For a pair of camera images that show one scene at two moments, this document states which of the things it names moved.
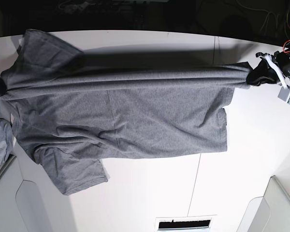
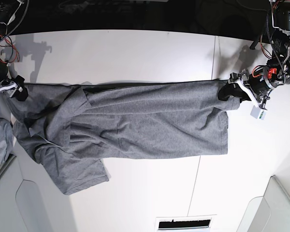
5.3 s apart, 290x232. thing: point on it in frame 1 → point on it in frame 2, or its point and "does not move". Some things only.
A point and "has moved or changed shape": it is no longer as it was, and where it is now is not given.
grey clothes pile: [1, 138] does not move
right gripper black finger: [263, 73] → [234, 89]
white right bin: [276, 211] does not move
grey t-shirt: [69, 111] has moved or changed shape
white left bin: [24, 198] does not move
